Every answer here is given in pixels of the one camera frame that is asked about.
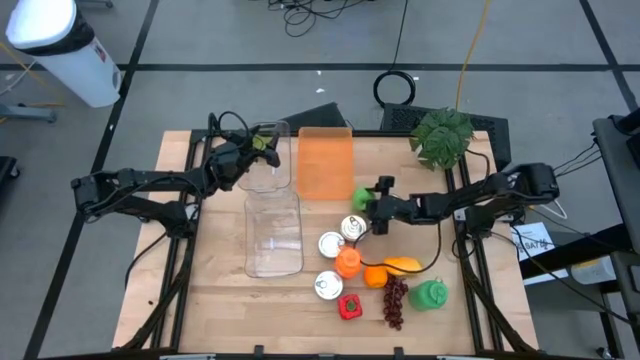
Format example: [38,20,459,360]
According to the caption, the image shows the white wire hanger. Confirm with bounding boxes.
[526,193,570,222]

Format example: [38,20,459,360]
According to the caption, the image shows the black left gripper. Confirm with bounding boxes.
[208,130,282,191]

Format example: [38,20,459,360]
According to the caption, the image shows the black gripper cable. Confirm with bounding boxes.
[352,219,444,277]
[207,110,252,147]

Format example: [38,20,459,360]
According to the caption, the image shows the white plastic container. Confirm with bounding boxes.
[569,255,618,286]

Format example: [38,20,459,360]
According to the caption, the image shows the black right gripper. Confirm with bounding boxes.
[363,175,426,236]

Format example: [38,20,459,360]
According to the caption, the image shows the orange plastic bottle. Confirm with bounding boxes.
[333,246,363,280]

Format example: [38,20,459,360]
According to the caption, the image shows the black equipment cart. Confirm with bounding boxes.
[518,107,640,360]

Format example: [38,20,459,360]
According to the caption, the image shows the dark red toy grapes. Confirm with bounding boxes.
[382,276,410,332]

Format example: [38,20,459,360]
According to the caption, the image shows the silver top tuna can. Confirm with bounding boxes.
[318,231,347,260]
[340,214,369,243]

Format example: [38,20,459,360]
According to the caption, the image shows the green plastic bottle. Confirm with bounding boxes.
[407,278,450,313]

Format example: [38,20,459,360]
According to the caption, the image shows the white printed paper sheet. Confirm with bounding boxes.
[510,221,569,287]

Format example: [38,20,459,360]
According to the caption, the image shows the black cable bundle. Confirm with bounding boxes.
[552,141,602,175]

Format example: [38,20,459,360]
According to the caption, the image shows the black perforated panel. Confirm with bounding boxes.
[380,102,513,172]

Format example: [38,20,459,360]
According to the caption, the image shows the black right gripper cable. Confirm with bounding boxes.
[352,219,444,277]

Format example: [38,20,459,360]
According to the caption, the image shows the yellow floor cable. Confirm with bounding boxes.
[453,0,494,113]

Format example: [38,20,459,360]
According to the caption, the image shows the orange translucent plastic bin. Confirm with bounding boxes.
[296,126,357,202]

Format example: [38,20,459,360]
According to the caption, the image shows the yellow banana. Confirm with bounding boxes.
[383,255,424,277]

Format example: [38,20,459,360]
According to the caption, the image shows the clear plastic bin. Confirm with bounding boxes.
[243,189,305,279]
[237,120,293,194]

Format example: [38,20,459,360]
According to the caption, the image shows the green toy apple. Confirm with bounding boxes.
[351,186,376,213]

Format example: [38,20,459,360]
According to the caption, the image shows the green potted plant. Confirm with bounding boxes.
[408,107,476,173]

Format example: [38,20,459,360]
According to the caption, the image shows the red toy bell pepper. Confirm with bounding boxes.
[337,293,365,322]

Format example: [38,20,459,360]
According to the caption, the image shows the black flat panel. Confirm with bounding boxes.
[281,101,349,133]

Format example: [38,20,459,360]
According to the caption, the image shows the tangled black floor cables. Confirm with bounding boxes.
[267,0,374,39]

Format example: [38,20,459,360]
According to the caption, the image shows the grey stand base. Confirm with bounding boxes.
[0,102,58,125]

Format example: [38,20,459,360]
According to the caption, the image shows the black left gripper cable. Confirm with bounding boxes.
[207,110,252,147]

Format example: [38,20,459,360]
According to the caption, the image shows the black coiled floor cable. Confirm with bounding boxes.
[372,0,418,108]

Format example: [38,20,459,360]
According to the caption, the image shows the white trash bin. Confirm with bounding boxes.
[4,0,123,109]

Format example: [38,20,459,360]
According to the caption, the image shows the black floor caster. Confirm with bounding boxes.
[0,155,22,182]

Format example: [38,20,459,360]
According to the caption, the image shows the green label tuna can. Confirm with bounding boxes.
[313,270,345,302]

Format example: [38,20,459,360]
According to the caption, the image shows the black metal table frame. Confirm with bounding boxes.
[112,113,540,360]

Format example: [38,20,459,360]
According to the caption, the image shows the toy orange fruit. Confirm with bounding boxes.
[363,265,389,290]

